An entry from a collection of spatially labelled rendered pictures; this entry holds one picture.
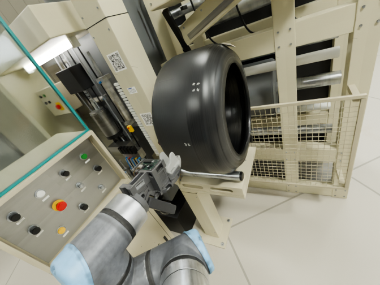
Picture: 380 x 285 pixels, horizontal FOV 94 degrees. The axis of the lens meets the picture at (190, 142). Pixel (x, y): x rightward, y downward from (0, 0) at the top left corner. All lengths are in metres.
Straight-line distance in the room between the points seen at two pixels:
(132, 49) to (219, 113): 0.48
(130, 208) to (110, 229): 0.05
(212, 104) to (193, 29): 0.59
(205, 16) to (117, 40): 0.45
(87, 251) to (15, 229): 0.69
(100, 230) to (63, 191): 0.71
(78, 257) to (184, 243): 0.18
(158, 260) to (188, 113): 0.40
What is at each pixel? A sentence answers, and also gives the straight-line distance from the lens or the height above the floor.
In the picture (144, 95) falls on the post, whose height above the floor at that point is 1.35.
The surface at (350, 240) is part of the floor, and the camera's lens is 1.77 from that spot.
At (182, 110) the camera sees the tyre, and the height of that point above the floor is 1.32.
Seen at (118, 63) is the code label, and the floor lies 1.50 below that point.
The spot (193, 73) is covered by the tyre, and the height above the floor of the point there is 1.40.
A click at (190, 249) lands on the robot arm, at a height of 1.19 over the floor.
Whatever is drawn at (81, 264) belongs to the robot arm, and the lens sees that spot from 0.38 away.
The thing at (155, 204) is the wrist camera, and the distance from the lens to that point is 0.48.
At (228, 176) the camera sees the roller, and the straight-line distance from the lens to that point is 0.87.
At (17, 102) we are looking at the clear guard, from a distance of 1.00.
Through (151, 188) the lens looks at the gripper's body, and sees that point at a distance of 0.47.
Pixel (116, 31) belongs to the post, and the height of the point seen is 1.60.
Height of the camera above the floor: 1.54
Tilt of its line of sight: 32 degrees down
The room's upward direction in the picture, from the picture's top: 24 degrees counter-clockwise
